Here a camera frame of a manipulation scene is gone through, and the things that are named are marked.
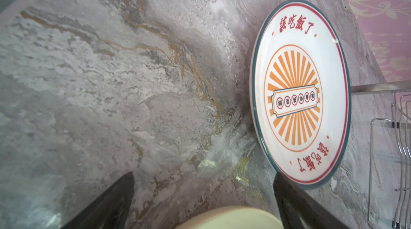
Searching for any cream plate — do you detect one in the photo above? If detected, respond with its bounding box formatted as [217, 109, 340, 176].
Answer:
[177, 206, 283, 229]

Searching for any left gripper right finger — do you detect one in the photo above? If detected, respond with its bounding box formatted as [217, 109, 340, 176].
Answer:
[274, 172, 348, 229]

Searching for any steel two-tier dish rack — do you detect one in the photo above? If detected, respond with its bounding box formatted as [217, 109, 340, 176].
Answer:
[352, 81, 411, 229]

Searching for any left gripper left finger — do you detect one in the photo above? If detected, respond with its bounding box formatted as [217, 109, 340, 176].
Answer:
[63, 172, 134, 229]

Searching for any sunburst plate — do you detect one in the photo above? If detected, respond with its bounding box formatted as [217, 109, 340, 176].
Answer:
[249, 0, 352, 189]

